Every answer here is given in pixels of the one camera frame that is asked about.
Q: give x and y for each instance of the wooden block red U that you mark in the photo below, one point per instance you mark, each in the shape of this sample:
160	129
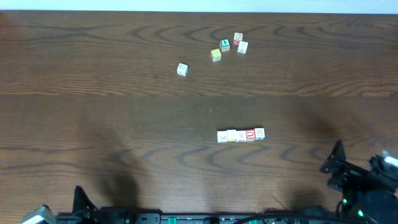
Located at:
250	135

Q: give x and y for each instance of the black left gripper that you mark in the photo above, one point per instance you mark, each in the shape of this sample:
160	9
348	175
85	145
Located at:
82	213

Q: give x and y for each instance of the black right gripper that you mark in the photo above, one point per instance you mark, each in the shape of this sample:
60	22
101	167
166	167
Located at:
350	173

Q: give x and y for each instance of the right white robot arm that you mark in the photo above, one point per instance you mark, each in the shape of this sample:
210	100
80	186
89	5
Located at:
367	195

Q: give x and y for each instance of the plain white wooden block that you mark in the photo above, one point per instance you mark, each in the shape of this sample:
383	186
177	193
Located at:
242	47

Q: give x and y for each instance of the wooden block letter A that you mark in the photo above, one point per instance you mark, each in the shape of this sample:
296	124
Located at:
241	136

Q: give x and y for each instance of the wooden block letter I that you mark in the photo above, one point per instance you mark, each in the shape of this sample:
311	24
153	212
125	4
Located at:
222	136

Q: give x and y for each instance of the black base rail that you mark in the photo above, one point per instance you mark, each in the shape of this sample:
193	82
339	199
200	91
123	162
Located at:
153	217

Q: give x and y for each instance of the wooden block yellow S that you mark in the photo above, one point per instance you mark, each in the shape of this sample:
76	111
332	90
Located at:
231	135

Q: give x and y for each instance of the wooden block letter L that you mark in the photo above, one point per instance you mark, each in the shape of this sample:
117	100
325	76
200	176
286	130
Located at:
182	69

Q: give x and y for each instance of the wooden block green top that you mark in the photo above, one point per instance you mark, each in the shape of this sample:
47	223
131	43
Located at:
225	45

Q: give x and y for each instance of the wooden block yellow W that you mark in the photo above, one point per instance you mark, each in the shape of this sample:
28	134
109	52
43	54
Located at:
216	55

